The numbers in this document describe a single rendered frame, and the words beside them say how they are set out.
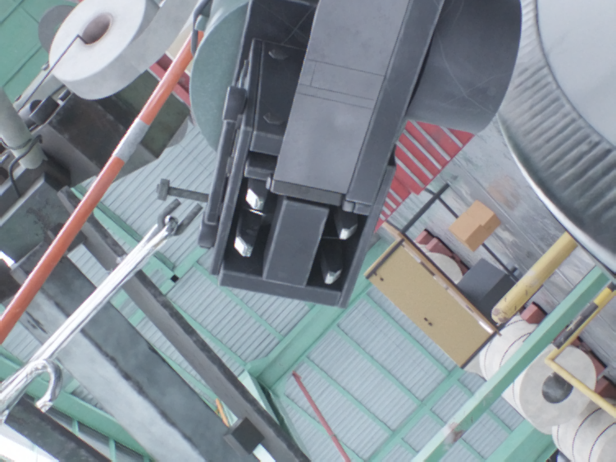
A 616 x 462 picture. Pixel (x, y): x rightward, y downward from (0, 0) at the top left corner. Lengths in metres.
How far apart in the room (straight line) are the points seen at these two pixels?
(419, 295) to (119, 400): 9.29
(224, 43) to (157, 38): 0.58
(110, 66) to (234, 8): 0.59
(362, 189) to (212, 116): 0.18
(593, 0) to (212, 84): 0.26
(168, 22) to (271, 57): 0.63
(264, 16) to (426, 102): 0.14
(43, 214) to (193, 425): 0.36
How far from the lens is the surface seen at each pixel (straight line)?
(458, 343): 10.93
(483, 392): 4.01
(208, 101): 0.59
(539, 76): 0.59
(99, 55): 1.16
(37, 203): 1.22
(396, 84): 0.41
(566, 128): 0.53
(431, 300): 10.57
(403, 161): 5.50
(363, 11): 0.40
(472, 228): 9.72
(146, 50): 1.14
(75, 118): 1.27
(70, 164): 1.31
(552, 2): 0.67
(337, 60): 0.41
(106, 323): 1.24
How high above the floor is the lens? 1.45
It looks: level
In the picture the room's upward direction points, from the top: 136 degrees counter-clockwise
